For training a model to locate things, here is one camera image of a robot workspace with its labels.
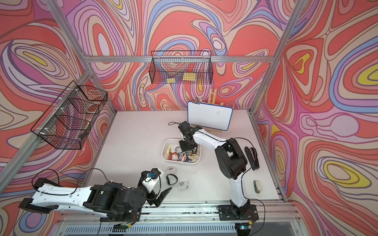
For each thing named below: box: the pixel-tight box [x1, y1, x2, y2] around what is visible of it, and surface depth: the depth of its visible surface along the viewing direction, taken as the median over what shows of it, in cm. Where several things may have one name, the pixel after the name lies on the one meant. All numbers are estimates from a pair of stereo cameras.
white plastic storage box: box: [161, 138, 202, 165], surface depth 93 cm
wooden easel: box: [199, 88, 224, 134], surface depth 90 cm
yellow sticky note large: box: [182, 72, 196, 82], surface depth 91 cm
